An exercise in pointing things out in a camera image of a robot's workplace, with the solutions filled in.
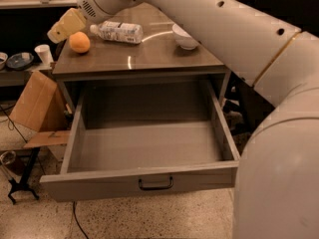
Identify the black office chair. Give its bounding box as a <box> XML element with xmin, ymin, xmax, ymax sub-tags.
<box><xmin>222</xmin><ymin>0</ymin><xmax>319</xmax><ymax>134</ymax></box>

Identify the open grey top drawer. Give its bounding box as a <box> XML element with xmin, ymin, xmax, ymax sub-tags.
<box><xmin>39</xmin><ymin>80</ymin><xmax>241</xmax><ymax>203</ymax></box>

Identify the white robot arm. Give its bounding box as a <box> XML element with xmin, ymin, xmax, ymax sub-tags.
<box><xmin>48</xmin><ymin>0</ymin><xmax>319</xmax><ymax>239</ymax></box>

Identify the brown cardboard box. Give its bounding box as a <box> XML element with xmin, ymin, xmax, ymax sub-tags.
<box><xmin>9</xmin><ymin>71</ymin><xmax>70</xmax><ymax>148</ymax></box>

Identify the dark blue plate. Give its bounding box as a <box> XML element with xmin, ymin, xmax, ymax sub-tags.
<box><xmin>6</xmin><ymin>52</ymin><xmax>34</xmax><ymax>71</ymax></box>

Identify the white ceramic bowl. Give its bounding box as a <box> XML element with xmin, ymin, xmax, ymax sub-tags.
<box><xmin>172</xmin><ymin>24</ymin><xmax>198</xmax><ymax>50</ymax></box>

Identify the black floor cable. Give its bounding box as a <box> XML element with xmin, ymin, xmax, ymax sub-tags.
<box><xmin>72</xmin><ymin>201</ymin><xmax>90</xmax><ymax>239</ymax></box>

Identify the white paper cup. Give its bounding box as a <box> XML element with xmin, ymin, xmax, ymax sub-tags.
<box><xmin>34</xmin><ymin>44</ymin><xmax>54</xmax><ymax>65</ymax></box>

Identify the black drawer handle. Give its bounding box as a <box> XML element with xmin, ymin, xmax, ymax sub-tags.
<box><xmin>138</xmin><ymin>176</ymin><xmax>173</xmax><ymax>191</ymax></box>

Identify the low grey side shelf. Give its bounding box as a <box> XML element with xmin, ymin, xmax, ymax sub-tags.
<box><xmin>0</xmin><ymin>64</ymin><xmax>54</xmax><ymax>87</ymax></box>

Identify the orange fruit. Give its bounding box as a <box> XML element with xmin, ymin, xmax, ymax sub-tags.
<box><xmin>69</xmin><ymin>32</ymin><xmax>91</xmax><ymax>54</ymax></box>

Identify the clear plastic water bottle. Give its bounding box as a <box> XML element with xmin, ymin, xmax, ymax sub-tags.
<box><xmin>90</xmin><ymin>21</ymin><xmax>144</xmax><ymax>44</ymax></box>

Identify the black metal stand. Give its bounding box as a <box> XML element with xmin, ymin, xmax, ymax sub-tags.
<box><xmin>8</xmin><ymin>147</ymin><xmax>40</xmax><ymax>205</ymax></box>

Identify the grey drawer cabinet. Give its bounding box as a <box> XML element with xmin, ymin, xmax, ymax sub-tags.
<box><xmin>53</xmin><ymin>5</ymin><xmax>230</xmax><ymax>120</ymax></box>

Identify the white bowl at left edge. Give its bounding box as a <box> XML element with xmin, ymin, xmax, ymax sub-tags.
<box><xmin>0</xmin><ymin>52</ymin><xmax>8</xmax><ymax>71</ymax></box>

